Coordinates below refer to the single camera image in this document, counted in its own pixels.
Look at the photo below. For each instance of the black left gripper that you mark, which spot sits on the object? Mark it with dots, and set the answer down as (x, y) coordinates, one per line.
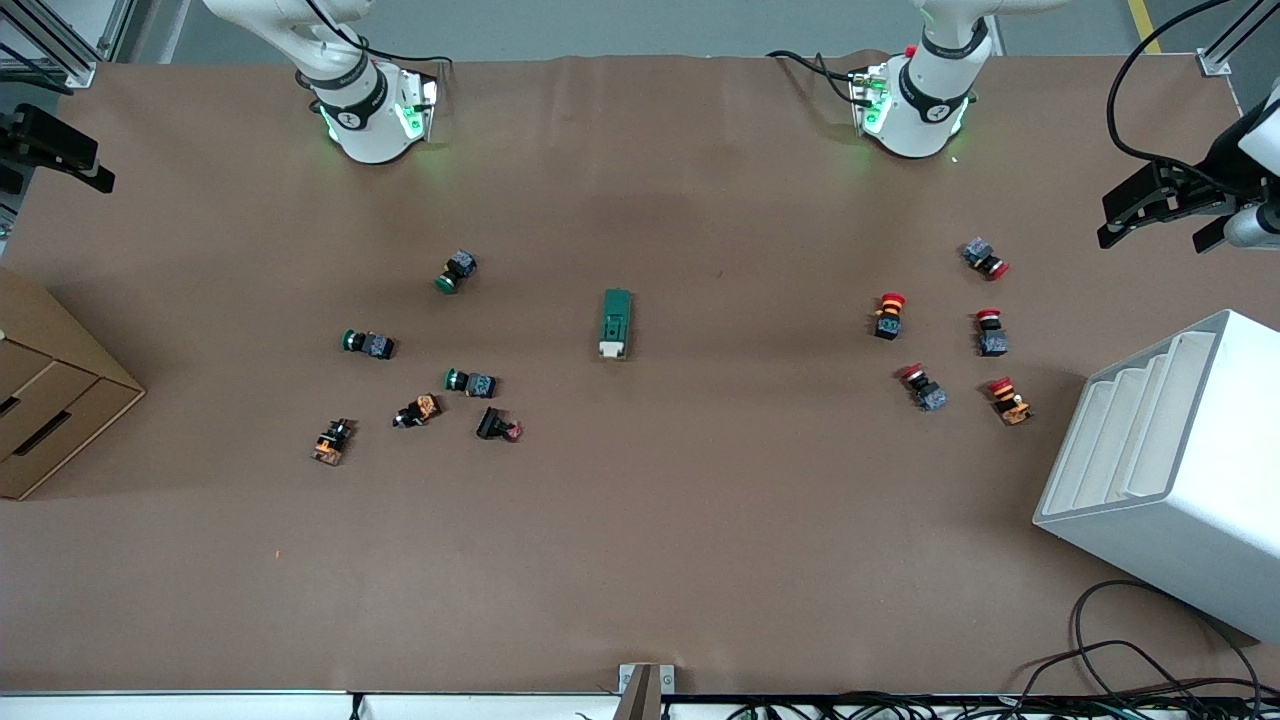
(1216, 160)

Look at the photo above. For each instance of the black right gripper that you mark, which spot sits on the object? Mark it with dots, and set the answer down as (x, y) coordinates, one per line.
(30, 135)

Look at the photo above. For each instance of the green load switch white lever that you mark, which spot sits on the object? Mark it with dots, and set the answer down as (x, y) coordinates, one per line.
(615, 320)

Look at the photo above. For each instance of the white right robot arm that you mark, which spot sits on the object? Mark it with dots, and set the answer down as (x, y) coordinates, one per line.
(365, 130)

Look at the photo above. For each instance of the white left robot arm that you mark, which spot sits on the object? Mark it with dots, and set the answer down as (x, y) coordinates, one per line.
(920, 110)

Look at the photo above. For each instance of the red emergency stop button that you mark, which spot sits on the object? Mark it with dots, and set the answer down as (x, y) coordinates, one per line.
(925, 390)
(982, 255)
(991, 338)
(888, 318)
(1010, 402)

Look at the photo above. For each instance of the brown cardboard drawer box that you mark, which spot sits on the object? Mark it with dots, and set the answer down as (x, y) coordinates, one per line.
(60, 400)

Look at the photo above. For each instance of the white stepped organizer box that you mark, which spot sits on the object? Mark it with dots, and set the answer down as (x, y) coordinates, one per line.
(1180, 520)

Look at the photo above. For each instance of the brown paper table cover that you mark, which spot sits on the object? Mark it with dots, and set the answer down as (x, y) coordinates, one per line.
(700, 500)

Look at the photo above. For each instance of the aluminium frame profile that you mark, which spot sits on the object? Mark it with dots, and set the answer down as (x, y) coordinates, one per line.
(1215, 62)
(60, 55)

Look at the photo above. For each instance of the green mushroom pushbutton switch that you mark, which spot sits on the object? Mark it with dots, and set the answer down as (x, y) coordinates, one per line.
(375, 345)
(478, 384)
(458, 268)

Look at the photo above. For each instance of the black selector switch orange block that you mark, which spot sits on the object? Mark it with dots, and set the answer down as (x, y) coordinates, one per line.
(330, 445)
(422, 408)

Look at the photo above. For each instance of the black square pushbutton switch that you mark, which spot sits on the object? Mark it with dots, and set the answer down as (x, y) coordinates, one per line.
(492, 423)

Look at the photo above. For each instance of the metal bracket on table edge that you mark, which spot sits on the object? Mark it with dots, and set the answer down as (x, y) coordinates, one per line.
(645, 690)

